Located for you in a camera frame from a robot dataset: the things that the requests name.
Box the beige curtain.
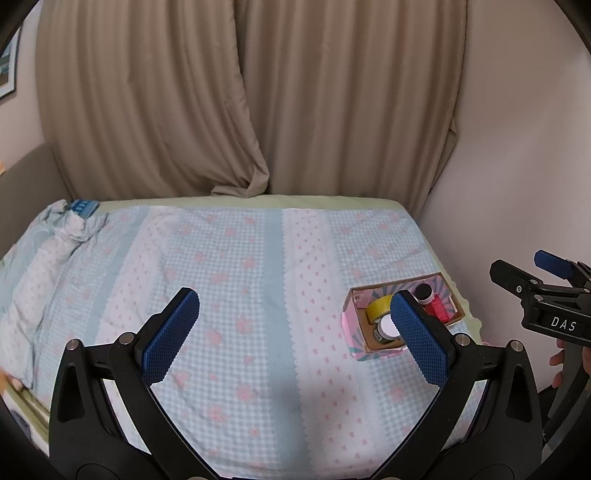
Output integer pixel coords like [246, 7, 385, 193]
[36, 1, 469, 215]

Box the red lid jar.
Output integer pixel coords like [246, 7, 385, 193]
[425, 295, 450, 324]

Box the person's right hand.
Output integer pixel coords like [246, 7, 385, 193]
[549, 339, 591, 388]

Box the black cap white bottle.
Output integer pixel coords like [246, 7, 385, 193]
[414, 283, 434, 305]

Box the cardboard box with pink flaps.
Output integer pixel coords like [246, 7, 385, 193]
[342, 272, 465, 362]

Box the light green mattress sheet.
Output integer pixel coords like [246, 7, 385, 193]
[0, 193, 484, 444]

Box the yellow tape roll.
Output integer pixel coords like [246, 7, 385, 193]
[366, 295, 393, 324]

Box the flat white lid jar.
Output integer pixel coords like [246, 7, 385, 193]
[374, 314, 401, 344]

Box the framed wall picture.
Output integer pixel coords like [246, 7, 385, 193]
[0, 27, 22, 99]

